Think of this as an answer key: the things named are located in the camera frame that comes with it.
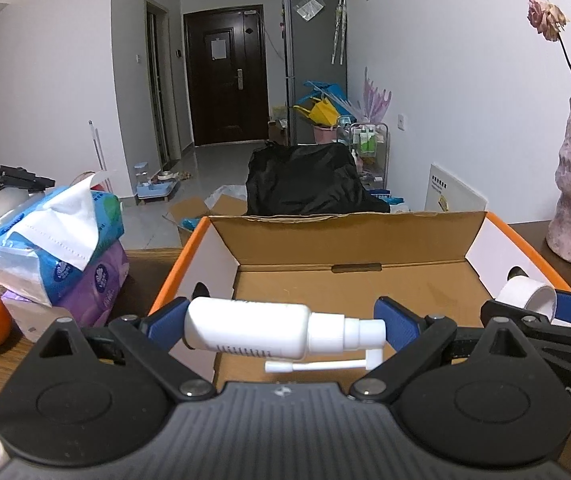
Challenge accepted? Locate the dark brown entrance door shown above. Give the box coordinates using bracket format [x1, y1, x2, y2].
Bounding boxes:
[183, 6, 270, 148]

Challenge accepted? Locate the white face mask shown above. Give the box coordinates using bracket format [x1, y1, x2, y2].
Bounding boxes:
[10, 172, 112, 272]

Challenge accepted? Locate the blue plastic bag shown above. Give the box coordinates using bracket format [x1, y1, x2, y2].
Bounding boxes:
[303, 80, 349, 107]

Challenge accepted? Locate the blue pet feeder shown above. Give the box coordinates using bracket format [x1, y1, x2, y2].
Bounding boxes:
[134, 161, 182, 206]

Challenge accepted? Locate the white leaning board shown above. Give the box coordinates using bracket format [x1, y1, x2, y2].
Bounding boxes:
[424, 163, 489, 214]

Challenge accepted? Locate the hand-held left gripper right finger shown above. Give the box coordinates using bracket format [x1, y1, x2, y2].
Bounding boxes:
[348, 296, 539, 403]

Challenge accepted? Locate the orange cardboard box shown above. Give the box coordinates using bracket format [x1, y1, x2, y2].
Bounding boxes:
[148, 210, 571, 396]

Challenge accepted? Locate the white round container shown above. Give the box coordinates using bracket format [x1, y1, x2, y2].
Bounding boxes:
[0, 187, 32, 222]

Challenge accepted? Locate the purple tissue pack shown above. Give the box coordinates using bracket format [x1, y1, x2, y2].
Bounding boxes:
[0, 240, 130, 344]

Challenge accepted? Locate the purple feather wall decoration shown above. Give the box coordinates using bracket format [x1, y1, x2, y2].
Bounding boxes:
[363, 67, 393, 124]

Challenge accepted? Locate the blue tissue pack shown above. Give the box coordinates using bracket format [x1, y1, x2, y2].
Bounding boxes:
[0, 190, 125, 307]

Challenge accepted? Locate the grey refrigerator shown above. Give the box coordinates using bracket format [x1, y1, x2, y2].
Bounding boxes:
[282, 0, 349, 146]

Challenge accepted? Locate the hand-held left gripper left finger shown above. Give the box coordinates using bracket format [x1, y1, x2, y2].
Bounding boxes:
[30, 296, 217, 402]

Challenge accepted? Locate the open brown floor carton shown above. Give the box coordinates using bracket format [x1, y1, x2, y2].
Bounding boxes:
[164, 195, 249, 247]

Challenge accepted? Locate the glass side door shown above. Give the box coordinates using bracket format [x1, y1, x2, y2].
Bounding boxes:
[146, 0, 172, 167]

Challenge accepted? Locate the white tape roll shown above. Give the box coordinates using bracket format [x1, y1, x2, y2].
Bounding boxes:
[495, 275, 558, 324]

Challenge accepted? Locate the yellow bag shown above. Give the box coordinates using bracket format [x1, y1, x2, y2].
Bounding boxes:
[294, 100, 339, 127]

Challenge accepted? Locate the metal storage cart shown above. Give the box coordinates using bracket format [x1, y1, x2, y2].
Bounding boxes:
[348, 122, 390, 187]

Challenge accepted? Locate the black bag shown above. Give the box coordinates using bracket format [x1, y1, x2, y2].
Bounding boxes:
[246, 142, 391, 217]

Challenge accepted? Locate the white plastic bag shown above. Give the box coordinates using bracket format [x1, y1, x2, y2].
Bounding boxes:
[204, 185, 247, 209]

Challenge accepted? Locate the white spray bottle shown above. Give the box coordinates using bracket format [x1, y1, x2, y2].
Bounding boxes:
[182, 297, 387, 374]

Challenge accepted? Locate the clear plastic pouch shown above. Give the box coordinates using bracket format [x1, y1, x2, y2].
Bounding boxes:
[295, 0, 326, 22]

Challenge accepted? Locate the white hanging umbrella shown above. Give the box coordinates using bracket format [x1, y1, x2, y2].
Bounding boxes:
[331, 0, 347, 66]

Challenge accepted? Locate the black folding stand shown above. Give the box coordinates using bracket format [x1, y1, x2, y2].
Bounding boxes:
[0, 165, 56, 207]

